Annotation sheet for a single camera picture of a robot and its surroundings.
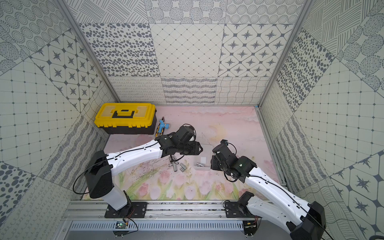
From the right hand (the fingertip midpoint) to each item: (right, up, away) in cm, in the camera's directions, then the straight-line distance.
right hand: (215, 163), depth 77 cm
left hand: (-7, +8, +1) cm, 11 cm away
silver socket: (-8, -4, +11) cm, 14 cm away
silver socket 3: (-26, -4, +11) cm, 29 cm away
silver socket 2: (-18, -6, +11) cm, 22 cm away
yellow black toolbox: (-54, +24, +13) cm, 60 cm away
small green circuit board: (-47, -29, -6) cm, 56 cm away
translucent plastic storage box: (-7, -3, +13) cm, 15 cm away
